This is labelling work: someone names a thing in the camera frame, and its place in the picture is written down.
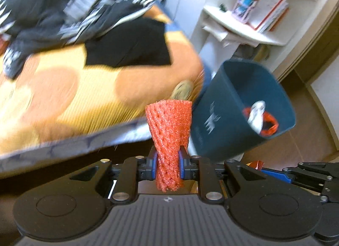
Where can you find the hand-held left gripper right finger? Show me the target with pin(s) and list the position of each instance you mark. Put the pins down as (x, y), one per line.
(182, 165)

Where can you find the row of books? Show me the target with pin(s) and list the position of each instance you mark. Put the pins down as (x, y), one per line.
(281, 18)

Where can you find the teal waste bin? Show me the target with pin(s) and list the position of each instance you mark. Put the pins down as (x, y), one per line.
(212, 129)

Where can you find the red foam net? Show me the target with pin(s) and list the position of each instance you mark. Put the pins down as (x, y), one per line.
(169, 129)

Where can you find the orange foil wrapper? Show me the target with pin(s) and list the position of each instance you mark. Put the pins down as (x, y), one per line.
(255, 165)

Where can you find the black garment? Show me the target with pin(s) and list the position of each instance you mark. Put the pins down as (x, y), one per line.
(132, 47)

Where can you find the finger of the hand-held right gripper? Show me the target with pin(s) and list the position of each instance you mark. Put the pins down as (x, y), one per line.
(312, 168)
(276, 175)

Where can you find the stack of white papers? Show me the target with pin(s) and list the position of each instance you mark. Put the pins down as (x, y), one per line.
(225, 36)

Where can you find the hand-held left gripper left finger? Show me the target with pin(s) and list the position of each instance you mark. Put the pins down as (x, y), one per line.
(152, 165)

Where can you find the red bordered booklet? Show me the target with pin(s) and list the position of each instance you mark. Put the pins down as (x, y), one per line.
(267, 5)

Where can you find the white corner shelf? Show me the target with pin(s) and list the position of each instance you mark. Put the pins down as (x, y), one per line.
(249, 34)

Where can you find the small green figurine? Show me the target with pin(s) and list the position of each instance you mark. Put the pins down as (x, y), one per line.
(222, 7)

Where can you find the dark leaf print duvet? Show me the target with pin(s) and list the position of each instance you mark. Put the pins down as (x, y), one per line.
(39, 10)

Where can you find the silver white wrapper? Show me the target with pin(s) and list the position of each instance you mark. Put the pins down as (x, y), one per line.
(257, 118)

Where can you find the pink pen holder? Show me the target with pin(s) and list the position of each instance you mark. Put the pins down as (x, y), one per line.
(242, 10)

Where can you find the flower print bed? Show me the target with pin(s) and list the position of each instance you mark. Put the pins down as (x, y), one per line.
(79, 103)

